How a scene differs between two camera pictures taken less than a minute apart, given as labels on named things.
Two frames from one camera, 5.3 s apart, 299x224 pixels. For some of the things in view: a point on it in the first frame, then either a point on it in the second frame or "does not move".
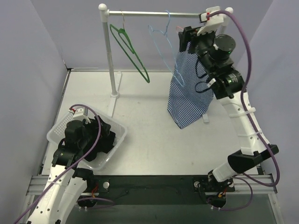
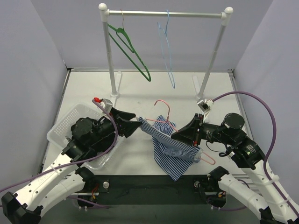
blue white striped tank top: (189, 95) → (174, 155)
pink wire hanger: (179, 27) → (167, 121)
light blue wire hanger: (181, 76) → (166, 51)
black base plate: (149, 189) does not move
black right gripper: (189, 37) → (198, 129)
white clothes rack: (103, 8) does not move
